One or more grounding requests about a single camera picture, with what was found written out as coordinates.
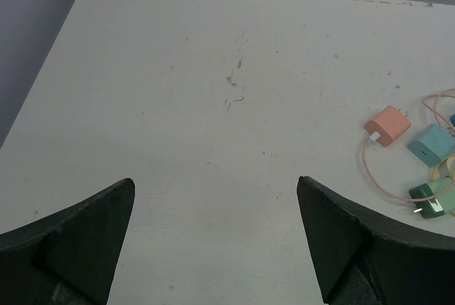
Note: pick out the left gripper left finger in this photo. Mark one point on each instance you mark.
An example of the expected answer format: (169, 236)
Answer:
(69, 257)

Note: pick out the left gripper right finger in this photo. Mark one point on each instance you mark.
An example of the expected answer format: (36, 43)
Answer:
(363, 257)

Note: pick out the salmon plug with cable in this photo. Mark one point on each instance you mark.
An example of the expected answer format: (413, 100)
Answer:
(386, 126)

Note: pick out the teal plug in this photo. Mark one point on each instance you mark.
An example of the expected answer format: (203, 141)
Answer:
(432, 145)

